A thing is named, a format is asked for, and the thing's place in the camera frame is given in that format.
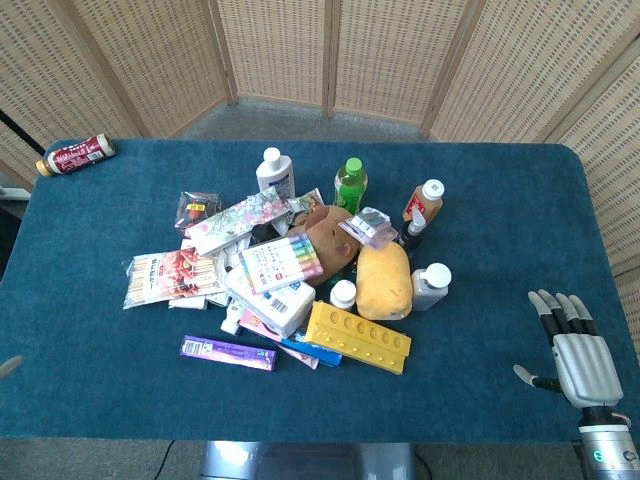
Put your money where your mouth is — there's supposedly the white lotion bottle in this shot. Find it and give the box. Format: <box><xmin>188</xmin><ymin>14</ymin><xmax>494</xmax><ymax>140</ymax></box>
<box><xmin>255</xmin><ymin>147</ymin><xmax>297</xmax><ymax>202</ymax></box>

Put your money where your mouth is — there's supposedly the white small tube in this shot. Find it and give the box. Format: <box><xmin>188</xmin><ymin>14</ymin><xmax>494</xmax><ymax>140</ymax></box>
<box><xmin>220</xmin><ymin>303</ymin><xmax>247</xmax><ymax>336</ymax></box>

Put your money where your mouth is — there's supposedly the white tissue pack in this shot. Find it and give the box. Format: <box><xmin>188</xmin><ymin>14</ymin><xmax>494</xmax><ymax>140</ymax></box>
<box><xmin>224</xmin><ymin>267</ymin><xmax>318</xmax><ymax>339</ymax></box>

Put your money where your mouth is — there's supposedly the purple long box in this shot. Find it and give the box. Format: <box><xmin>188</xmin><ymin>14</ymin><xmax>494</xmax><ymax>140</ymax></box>
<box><xmin>179</xmin><ymin>334</ymin><xmax>278</xmax><ymax>373</ymax></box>

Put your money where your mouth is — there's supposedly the highlighter pen pack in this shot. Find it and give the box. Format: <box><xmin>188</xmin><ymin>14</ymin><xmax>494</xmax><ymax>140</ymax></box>
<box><xmin>239</xmin><ymin>233</ymin><xmax>326</xmax><ymax>296</ymax></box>

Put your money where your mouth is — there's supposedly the blue flat box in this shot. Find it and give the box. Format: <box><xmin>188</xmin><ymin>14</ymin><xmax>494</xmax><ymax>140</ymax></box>
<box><xmin>281</xmin><ymin>337</ymin><xmax>344</xmax><ymax>368</ymax></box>

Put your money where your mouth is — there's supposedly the small clear spray bottle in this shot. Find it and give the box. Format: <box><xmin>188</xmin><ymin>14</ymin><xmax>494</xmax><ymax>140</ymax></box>
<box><xmin>398</xmin><ymin>205</ymin><xmax>427</xmax><ymax>252</ymax></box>

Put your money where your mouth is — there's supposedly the printed foil snack packet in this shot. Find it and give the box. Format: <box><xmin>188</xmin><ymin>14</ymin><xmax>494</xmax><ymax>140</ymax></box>
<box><xmin>288</xmin><ymin>188</ymin><xmax>327</xmax><ymax>217</ymax></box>

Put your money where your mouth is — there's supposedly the brown drink bottle white cap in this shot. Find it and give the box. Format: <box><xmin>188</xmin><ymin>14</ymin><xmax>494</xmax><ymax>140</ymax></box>
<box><xmin>402</xmin><ymin>179</ymin><xmax>446</xmax><ymax>227</ymax></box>

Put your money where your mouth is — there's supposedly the red label drink bottle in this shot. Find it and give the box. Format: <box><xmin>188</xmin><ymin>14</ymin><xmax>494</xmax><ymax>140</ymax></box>
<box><xmin>34</xmin><ymin>133</ymin><xmax>117</xmax><ymax>177</ymax></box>

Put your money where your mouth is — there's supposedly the purple blister pack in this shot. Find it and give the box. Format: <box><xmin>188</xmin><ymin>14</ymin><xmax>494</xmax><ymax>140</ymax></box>
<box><xmin>338</xmin><ymin>205</ymin><xmax>399</xmax><ymax>250</ymax></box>

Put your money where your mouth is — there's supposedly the small white jar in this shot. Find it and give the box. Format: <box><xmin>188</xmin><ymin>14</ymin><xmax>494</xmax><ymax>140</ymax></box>
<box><xmin>328</xmin><ymin>279</ymin><xmax>358</xmax><ymax>312</ymax></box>

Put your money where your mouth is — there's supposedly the bamboo folding screen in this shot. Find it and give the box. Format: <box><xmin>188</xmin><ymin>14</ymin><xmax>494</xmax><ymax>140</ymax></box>
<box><xmin>0</xmin><ymin>0</ymin><xmax>640</xmax><ymax>357</ymax></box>

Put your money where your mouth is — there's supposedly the brown capybara plush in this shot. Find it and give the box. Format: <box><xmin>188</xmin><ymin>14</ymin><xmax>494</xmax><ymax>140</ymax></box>
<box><xmin>286</xmin><ymin>204</ymin><xmax>363</xmax><ymax>288</ymax></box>

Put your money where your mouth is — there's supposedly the black floor cable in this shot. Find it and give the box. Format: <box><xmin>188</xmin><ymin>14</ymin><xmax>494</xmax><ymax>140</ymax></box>
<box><xmin>148</xmin><ymin>439</ymin><xmax>175</xmax><ymax>480</ymax></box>

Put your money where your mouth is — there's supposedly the green tea bottle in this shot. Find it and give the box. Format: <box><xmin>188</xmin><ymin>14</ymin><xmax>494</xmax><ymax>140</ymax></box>
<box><xmin>333</xmin><ymin>157</ymin><xmax>369</xmax><ymax>211</ymax></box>

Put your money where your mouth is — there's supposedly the biscuit stick snack pack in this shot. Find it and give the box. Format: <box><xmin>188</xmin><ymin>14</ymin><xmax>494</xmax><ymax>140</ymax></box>
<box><xmin>122</xmin><ymin>247</ymin><xmax>229</xmax><ymax>310</ymax></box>

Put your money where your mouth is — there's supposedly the pink snack packet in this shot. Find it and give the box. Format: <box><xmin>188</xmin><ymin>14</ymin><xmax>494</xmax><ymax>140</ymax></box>
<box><xmin>238</xmin><ymin>309</ymin><xmax>320</xmax><ymax>371</ymax></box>

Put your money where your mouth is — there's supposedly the floral print box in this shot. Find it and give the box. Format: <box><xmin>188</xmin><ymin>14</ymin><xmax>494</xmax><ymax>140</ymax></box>
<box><xmin>184</xmin><ymin>186</ymin><xmax>294</xmax><ymax>258</ymax></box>

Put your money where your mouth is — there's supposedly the clear bottle white cap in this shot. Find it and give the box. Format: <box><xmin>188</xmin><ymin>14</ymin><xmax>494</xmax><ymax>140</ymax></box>
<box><xmin>410</xmin><ymin>262</ymin><xmax>453</xmax><ymax>313</ymax></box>

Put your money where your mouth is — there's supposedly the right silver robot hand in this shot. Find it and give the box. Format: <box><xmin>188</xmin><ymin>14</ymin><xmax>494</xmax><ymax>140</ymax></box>
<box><xmin>513</xmin><ymin>288</ymin><xmax>625</xmax><ymax>425</ymax></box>

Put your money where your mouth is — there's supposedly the yellow sponge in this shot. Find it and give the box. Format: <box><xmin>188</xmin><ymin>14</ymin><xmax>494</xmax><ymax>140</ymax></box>
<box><xmin>355</xmin><ymin>241</ymin><xmax>415</xmax><ymax>321</ymax></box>

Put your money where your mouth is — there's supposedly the blue table cloth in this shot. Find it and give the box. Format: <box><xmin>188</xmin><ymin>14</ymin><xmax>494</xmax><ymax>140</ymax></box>
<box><xmin>0</xmin><ymin>138</ymin><xmax>640</xmax><ymax>444</ymax></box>

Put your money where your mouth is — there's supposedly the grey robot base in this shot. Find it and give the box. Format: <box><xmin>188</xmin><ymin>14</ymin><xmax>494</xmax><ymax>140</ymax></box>
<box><xmin>199</xmin><ymin>441</ymin><xmax>417</xmax><ymax>480</ymax></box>

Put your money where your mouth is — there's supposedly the clear plastic packet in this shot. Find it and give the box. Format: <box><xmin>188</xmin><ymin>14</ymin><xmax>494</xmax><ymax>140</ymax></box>
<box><xmin>174</xmin><ymin>190</ymin><xmax>223</xmax><ymax>237</ymax></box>

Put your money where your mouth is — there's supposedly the yellow plastic holed tray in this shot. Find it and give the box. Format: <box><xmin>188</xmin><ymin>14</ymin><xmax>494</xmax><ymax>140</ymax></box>
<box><xmin>303</xmin><ymin>300</ymin><xmax>413</xmax><ymax>376</ymax></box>

